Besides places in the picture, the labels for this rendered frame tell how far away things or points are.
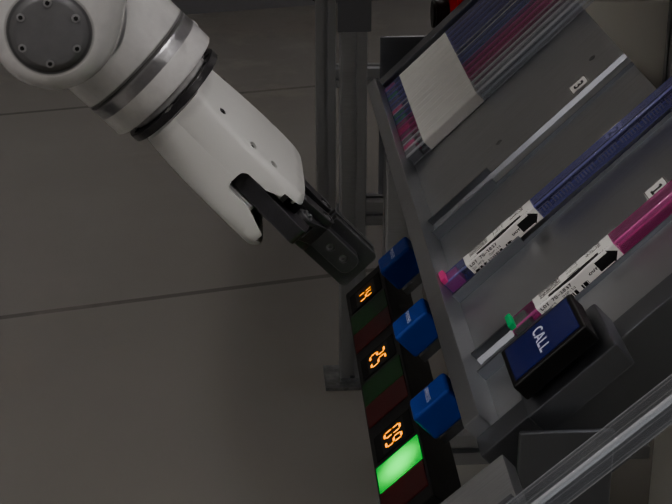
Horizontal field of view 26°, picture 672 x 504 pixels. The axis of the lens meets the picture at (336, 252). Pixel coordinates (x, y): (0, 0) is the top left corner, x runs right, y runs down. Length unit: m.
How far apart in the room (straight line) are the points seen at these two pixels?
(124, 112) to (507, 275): 0.27
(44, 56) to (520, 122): 0.45
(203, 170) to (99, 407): 1.48
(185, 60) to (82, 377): 1.58
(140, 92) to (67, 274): 1.95
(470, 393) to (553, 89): 0.36
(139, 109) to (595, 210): 0.29
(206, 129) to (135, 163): 2.50
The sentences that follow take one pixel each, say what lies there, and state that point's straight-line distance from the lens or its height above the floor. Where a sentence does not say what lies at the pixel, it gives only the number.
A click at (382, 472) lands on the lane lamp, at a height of 0.65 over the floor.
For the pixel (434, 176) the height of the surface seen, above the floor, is 0.73.
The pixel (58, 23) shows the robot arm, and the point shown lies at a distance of 0.81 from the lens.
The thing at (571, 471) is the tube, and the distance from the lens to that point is 0.62.
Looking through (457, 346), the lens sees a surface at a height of 0.74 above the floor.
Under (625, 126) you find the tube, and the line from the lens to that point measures 0.97.
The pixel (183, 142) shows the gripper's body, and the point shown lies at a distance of 0.90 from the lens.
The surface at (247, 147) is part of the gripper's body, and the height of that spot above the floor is 0.85.
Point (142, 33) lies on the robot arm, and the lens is 0.89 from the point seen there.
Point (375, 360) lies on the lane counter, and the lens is 1.05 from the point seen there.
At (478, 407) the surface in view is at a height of 0.73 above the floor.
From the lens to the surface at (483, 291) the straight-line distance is 0.97.
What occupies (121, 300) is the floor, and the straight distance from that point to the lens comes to 2.71.
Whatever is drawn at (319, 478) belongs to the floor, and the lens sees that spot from 2.14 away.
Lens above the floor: 1.14
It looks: 23 degrees down
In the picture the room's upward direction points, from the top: straight up
